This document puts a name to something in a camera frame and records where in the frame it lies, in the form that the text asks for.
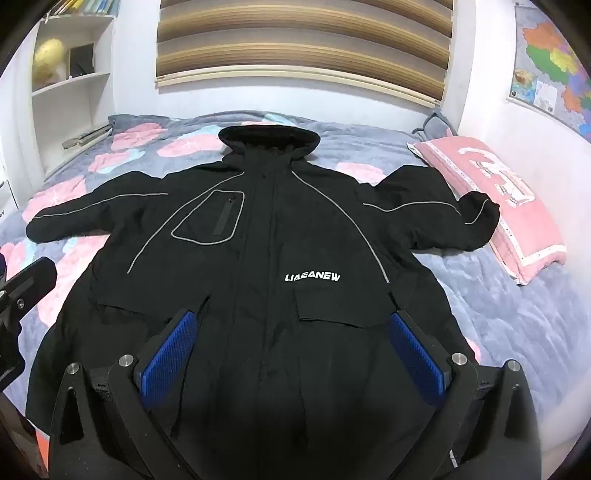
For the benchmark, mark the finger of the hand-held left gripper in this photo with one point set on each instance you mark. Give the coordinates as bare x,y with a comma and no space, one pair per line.
34,277

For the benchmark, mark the black hooded jacket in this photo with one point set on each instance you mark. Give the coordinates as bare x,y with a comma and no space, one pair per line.
277,207

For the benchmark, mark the row of books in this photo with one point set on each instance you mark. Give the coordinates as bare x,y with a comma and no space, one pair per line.
87,7

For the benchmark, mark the grey floral blanket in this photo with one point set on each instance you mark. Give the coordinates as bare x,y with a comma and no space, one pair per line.
508,323

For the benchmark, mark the colourful wall map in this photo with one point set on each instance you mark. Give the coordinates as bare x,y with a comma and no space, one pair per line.
554,60

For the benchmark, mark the black box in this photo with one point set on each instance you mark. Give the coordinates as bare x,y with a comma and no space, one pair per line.
81,59

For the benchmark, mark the grey cushion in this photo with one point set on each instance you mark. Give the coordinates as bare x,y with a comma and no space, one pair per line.
438,124

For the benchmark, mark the yellow plush toy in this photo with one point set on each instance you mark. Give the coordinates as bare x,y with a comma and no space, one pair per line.
48,60

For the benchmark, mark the white bookshelf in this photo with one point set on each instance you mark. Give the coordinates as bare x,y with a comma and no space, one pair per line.
60,115

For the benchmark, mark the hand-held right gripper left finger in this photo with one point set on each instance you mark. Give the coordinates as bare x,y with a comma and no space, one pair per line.
170,353

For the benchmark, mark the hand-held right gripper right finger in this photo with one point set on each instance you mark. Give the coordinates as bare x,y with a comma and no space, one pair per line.
415,355

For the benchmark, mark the striped window blind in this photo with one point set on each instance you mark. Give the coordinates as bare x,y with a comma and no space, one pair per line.
300,41

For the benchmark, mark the pink pillow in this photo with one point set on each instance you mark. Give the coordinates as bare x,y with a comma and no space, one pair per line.
531,230

